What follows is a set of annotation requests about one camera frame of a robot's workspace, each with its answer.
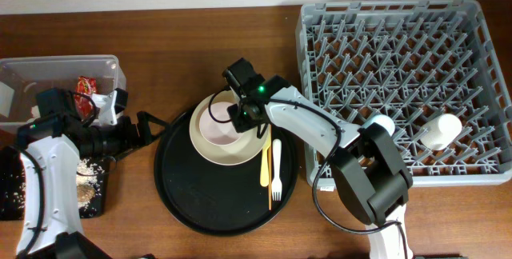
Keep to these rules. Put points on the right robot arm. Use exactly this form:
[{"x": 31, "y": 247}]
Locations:
[{"x": 369, "y": 173}]

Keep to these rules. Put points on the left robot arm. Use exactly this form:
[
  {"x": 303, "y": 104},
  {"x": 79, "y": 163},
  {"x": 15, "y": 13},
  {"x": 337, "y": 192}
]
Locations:
[{"x": 71, "y": 127}]

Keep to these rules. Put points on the grey dishwasher rack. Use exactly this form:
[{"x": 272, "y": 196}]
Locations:
[{"x": 412, "y": 61}]

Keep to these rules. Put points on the round black serving tray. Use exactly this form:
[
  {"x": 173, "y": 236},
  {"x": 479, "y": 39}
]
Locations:
[{"x": 215, "y": 199}]

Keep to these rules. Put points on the clear plastic waste bin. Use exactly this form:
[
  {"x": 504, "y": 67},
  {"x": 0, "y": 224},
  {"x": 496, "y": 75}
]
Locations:
[{"x": 30, "y": 76}]

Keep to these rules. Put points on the orange chopstick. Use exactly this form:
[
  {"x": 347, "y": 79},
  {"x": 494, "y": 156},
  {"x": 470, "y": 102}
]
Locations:
[{"x": 269, "y": 165}]

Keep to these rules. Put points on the red snack wrapper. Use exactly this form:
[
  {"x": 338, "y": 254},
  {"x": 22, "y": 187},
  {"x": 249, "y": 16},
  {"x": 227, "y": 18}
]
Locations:
[{"x": 88, "y": 87}]

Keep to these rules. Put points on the white plastic fork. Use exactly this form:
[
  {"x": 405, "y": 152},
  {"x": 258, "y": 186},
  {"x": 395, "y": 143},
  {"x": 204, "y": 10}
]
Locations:
[{"x": 276, "y": 184}]

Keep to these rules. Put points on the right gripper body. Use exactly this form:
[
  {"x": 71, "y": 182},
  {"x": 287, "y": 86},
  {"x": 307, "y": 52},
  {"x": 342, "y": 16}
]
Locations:
[{"x": 238, "y": 117}]

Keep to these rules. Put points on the blue cup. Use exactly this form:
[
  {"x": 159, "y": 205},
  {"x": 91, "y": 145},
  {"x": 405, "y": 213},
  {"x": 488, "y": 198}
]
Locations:
[{"x": 383, "y": 120}]

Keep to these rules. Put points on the white rice pile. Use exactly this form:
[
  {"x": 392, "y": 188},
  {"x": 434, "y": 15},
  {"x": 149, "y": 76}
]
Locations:
[{"x": 91, "y": 183}]

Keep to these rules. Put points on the black rectangular tray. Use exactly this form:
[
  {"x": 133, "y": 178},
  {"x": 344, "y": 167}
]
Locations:
[{"x": 9, "y": 161}]

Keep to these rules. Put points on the white label on bin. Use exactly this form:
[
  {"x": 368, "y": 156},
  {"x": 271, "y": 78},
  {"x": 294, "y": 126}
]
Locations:
[{"x": 6, "y": 98}]

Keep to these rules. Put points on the large beige plate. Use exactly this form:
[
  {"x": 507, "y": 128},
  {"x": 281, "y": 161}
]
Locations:
[{"x": 241, "y": 151}]

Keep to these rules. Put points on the white cup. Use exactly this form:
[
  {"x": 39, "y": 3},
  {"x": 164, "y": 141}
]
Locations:
[{"x": 441, "y": 131}]

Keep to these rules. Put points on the small pink plate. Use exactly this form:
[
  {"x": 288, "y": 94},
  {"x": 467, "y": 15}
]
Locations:
[{"x": 215, "y": 132}]

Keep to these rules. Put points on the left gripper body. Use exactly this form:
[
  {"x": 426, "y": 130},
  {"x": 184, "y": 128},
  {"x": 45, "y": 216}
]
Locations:
[{"x": 133, "y": 129}]

